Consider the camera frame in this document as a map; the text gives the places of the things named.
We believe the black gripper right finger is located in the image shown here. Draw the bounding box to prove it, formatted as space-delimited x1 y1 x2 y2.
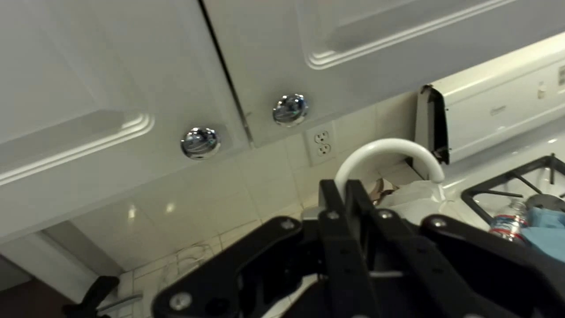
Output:
343 179 565 318

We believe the black cast iron stove grate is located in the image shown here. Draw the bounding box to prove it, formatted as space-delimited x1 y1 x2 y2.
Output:
462 153 565 230

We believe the clear plastic bottle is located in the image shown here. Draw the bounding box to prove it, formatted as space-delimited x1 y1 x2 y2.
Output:
488 200 536 245

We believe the blue cloth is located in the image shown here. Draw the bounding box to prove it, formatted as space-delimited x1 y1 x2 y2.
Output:
520 206 565 266

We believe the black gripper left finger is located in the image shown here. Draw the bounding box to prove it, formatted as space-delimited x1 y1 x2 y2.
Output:
151 179 379 318

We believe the white upper cabinet door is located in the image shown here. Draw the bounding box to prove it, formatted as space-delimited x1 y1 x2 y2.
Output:
0 0 252 245
202 0 565 147

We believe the black clamp handle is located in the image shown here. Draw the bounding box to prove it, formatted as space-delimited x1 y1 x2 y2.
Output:
61 275 124 318

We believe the white wall outlet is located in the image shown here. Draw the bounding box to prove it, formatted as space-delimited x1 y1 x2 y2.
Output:
305 123 342 169

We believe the chrome round cabinet knob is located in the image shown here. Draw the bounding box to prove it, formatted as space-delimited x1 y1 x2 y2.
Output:
271 91 313 128
179 124 223 162

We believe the white gas stove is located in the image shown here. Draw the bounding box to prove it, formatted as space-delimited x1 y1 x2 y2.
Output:
414 33 565 268

